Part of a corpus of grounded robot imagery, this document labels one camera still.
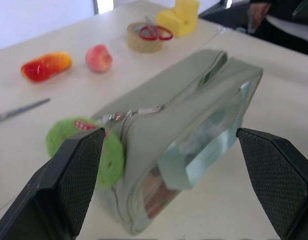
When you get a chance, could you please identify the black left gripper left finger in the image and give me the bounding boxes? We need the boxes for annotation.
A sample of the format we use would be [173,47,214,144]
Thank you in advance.
[0,127,106,240]

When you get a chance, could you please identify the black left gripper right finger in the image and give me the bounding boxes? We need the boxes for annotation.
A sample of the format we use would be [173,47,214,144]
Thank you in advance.
[236,127,308,240]

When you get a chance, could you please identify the pale green pencil case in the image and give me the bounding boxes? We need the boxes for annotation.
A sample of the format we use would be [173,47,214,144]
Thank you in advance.
[91,48,264,236]

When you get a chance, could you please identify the green crochet zipper charm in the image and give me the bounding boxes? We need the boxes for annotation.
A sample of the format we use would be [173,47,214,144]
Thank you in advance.
[45,116,125,190]

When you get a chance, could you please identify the silver metal rod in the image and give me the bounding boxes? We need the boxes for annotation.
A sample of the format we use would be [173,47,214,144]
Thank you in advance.
[0,98,51,124]

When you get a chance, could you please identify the red orange mango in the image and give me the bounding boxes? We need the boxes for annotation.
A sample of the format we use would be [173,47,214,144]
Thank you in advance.
[20,51,73,83]

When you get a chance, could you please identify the pink peach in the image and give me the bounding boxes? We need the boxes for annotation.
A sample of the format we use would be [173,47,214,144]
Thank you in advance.
[85,44,113,74]

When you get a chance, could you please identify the brown packing tape roll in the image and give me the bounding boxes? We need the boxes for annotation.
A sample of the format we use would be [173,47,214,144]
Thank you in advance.
[126,21,163,54]

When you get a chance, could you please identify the person in dark clothes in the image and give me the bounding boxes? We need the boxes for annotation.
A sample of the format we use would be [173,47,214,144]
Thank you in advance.
[246,0,308,56]

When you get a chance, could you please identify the yellow sponge block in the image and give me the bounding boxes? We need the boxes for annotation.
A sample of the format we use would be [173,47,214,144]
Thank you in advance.
[155,0,200,38]

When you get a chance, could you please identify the red handled scissors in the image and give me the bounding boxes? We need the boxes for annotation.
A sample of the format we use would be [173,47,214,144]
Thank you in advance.
[139,16,174,42]

